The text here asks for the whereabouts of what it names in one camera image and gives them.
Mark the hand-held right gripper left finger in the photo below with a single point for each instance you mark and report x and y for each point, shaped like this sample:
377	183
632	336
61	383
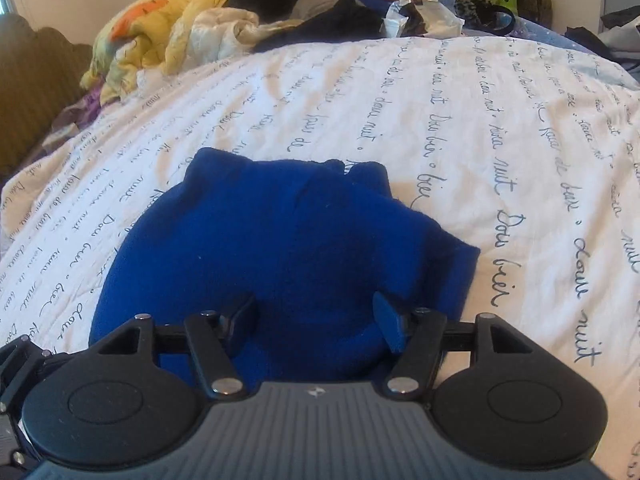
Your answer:
240	316

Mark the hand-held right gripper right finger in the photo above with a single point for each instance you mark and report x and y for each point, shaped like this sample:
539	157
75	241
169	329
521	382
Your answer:
389	321

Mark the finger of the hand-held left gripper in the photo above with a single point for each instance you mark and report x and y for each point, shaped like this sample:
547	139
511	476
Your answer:
20	360

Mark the blue knit garment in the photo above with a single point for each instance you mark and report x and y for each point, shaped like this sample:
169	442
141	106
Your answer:
300	230

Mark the dark clothes pile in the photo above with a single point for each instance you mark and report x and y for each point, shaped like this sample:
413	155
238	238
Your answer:
597	40

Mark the white script-printed bedsheet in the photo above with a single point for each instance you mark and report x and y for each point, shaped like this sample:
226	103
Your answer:
350	100

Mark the purple cloth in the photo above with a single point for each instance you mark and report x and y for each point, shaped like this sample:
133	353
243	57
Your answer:
85	106

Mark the brown headboard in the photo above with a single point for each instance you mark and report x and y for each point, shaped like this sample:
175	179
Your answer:
30	85

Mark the white satin cloth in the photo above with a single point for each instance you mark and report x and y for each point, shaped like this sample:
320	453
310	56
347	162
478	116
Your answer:
215	32

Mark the dark navy cloth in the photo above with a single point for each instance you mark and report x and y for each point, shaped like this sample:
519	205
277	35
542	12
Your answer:
340	22

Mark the yellow floral comforter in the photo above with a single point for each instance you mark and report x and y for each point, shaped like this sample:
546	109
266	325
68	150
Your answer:
150	15

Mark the black patterned cloth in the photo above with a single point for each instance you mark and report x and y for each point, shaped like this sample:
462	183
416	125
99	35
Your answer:
472	7

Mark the light blue sheet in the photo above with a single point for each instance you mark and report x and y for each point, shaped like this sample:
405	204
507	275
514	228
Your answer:
550	37

